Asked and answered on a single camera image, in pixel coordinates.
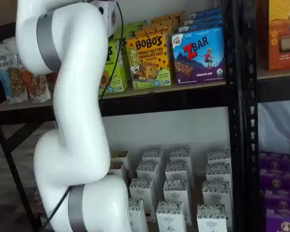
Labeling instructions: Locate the white patterned pantry box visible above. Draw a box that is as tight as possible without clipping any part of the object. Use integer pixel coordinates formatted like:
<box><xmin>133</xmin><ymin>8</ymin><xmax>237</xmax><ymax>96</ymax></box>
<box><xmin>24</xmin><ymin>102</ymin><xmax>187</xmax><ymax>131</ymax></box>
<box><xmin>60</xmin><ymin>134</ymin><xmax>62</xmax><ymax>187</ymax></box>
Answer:
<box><xmin>206</xmin><ymin>149</ymin><xmax>232</xmax><ymax>166</ymax></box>
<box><xmin>136</xmin><ymin>161</ymin><xmax>160</xmax><ymax>181</ymax></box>
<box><xmin>129</xmin><ymin>178</ymin><xmax>157</xmax><ymax>216</ymax></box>
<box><xmin>202</xmin><ymin>180</ymin><xmax>233</xmax><ymax>207</ymax></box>
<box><xmin>163</xmin><ymin>179</ymin><xmax>192</xmax><ymax>204</ymax></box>
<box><xmin>156</xmin><ymin>201</ymin><xmax>186</xmax><ymax>232</ymax></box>
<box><xmin>196</xmin><ymin>204</ymin><xmax>228</xmax><ymax>232</ymax></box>
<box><xmin>142</xmin><ymin>148</ymin><xmax>164</xmax><ymax>165</ymax></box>
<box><xmin>170</xmin><ymin>147</ymin><xmax>193</xmax><ymax>165</ymax></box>
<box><xmin>205</xmin><ymin>162</ymin><xmax>233</xmax><ymax>183</ymax></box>
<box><xmin>165</xmin><ymin>162</ymin><xmax>191</xmax><ymax>182</ymax></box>
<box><xmin>128</xmin><ymin>198</ymin><xmax>148</xmax><ymax>232</ymax></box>

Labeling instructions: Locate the black metal shelf rack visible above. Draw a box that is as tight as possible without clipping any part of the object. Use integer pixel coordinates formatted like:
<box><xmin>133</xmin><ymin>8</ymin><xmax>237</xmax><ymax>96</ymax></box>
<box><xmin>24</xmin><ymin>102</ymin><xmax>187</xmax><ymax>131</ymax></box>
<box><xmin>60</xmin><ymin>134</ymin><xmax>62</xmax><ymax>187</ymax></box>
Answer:
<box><xmin>243</xmin><ymin>0</ymin><xmax>290</xmax><ymax>232</ymax></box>
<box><xmin>0</xmin><ymin>0</ymin><xmax>247</xmax><ymax>232</ymax></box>

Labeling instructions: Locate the white granola bag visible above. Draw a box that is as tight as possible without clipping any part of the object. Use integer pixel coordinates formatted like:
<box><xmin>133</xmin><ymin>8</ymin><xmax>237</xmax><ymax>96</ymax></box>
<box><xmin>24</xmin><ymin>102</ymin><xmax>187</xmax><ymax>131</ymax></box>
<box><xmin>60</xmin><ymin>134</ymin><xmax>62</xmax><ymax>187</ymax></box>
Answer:
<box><xmin>1</xmin><ymin>37</ymin><xmax>18</xmax><ymax>58</ymax></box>

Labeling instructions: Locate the small white box yellow top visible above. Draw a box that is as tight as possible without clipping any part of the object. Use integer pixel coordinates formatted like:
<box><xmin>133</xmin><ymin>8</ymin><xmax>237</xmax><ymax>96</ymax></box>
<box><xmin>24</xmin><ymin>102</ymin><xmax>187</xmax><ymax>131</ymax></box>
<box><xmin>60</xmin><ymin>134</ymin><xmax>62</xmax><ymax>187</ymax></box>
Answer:
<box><xmin>108</xmin><ymin>161</ymin><xmax>125</xmax><ymax>181</ymax></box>
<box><xmin>110</xmin><ymin>150</ymin><xmax>131</xmax><ymax>170</ymax></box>

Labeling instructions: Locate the large orange box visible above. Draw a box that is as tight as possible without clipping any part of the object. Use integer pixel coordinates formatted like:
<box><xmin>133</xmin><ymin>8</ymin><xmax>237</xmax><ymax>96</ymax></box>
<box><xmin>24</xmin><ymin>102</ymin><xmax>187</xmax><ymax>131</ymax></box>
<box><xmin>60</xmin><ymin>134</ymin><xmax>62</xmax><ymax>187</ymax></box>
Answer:
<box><xmin>257</xmin><ymin>0</ymin><xmax>290</xmax><ymax>72</ymax></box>

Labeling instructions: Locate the blue Zbar chocolate chip box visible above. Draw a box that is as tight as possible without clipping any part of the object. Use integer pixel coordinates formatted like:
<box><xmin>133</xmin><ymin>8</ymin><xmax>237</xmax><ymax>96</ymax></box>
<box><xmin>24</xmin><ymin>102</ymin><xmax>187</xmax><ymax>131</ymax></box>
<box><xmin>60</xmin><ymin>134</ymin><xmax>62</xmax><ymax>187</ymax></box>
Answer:
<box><xmin>189</xmin><ymin>7</ymin><xmax>222</xmax><ymax>20</ymax></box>
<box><xmin>171</xmin><ymin>26</ymin><xmax>226</xmax><ymax>86</ymax></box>
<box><xmin>183</xmin><ymin>15</ymin><xmax>223</xmax><ymax>27</ymax></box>
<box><xmin>177</xmin><ymin>23</ymin><xmax>223</xmax><ymax>33</ymax></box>

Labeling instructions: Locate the yellow Bobo's peanut butter box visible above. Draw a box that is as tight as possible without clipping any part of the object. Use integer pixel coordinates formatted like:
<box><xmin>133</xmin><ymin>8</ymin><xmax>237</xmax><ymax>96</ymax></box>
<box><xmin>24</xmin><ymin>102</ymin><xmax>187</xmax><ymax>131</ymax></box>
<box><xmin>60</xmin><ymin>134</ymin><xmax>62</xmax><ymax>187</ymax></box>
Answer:
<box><xmin>144</xmin><ymin>22</ymin><xmax>174</xmax><ymax>31</ymax></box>
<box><xmin>126</xmin><ymin>33</ymin><xmax>172</xmax><ymax>91</ymax></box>
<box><xmin>151</xmin><ymin>11</ymin><xmax>185</xmax><ymax>25</ymax></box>
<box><xmin>135</xmin><ymin>28</ymin><xmax>172</xmax><ymax>38</ymax></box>

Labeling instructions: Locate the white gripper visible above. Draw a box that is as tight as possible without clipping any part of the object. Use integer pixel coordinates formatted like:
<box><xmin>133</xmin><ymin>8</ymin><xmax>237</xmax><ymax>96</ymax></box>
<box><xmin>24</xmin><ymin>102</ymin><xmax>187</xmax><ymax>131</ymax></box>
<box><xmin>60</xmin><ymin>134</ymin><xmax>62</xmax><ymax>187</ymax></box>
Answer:
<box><xmin>93</xmin><ymin>0</ymin><xmax>117</xmax><ymax>41</ymax></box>

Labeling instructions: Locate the blue label granola bag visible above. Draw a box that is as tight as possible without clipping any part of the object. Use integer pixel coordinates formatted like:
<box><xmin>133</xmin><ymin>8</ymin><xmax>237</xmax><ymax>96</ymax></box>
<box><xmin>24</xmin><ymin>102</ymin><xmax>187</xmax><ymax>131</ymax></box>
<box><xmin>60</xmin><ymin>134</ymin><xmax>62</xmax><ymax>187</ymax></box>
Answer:
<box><xmin>0</xmin><ymin>44</ymin><xmax>30</xmax><ymax>105</ymax></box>

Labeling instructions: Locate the dark red label granola bag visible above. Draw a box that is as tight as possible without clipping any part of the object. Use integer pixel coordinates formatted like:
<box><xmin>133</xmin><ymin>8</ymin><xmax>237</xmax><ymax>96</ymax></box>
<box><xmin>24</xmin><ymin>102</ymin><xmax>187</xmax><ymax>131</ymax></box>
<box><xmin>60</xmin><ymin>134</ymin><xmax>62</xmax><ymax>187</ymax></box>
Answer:
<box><xmin>45</xmin><ymin>72</ymin><xmax>58</xmax><ymax>96</ymax></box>

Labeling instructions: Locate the purple snack box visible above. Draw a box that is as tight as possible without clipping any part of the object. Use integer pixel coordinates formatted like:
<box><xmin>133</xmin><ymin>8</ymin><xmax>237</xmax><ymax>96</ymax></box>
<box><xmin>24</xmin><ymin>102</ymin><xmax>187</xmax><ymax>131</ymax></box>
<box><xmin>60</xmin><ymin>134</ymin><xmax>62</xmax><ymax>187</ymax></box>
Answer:
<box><xmin>259</xmin><ymin>151</ymin><xmax>290</xmax><ymax>171</ymax></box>
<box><xmin>265</xmin><ymin>208</ymin><xmax>290</xmax><ymax>232</ymax></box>
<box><xmin>259</xmin><ymin>168</ymin><xmax>290</xmax><ymax>192</ymax></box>
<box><xmin>264</xmin><ymin>189</ymin><xmax>290</xmax><ymax>211</ymax></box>

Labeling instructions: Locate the orange label granola bag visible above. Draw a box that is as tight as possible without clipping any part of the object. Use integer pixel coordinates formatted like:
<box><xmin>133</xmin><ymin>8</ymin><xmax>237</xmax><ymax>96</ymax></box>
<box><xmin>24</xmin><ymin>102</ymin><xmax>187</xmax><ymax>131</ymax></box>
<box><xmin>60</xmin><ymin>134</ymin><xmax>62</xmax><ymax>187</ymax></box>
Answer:
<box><xmin>15</xmin><ymin>54</ymin><xmax>52</xmax><ymax>102</ymax></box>

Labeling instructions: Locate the green Bobo's apple pie box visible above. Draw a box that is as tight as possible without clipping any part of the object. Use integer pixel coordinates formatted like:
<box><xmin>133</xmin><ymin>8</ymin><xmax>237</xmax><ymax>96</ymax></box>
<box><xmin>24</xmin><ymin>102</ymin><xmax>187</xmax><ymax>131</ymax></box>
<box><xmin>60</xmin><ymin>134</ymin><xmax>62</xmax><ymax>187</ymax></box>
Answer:
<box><xmin>113</xmin><ymin>26</ymin><xmax>136</xmax><ymax>46</ymax></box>
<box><xmin>124</xmin><ymin>20</ymin><xmax>148</xmax><ymax>31</ymax></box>
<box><xmin>98</xmin><ymin>38</ymin><xmax>129</xmax><ymax>96</ymax></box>

